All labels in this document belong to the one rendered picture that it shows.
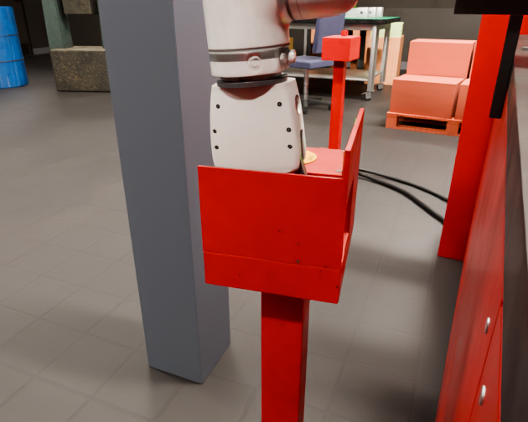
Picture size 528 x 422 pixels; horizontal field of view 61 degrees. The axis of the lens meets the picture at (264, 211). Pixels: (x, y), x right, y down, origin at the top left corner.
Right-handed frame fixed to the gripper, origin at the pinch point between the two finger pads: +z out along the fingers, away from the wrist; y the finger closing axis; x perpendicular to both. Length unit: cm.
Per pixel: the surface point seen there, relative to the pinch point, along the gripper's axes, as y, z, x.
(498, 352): -19.5, -6.5, 29.2
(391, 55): -9, 38, -578
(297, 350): -2.4, 22.5, -2.2
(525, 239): -20.3, -11.4, 27.3
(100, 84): 323, 36, -432
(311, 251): -6.4, 2.4, 4.9
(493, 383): -19.2, -5.6, 30.2
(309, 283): -6.1, 6.5, 4.9
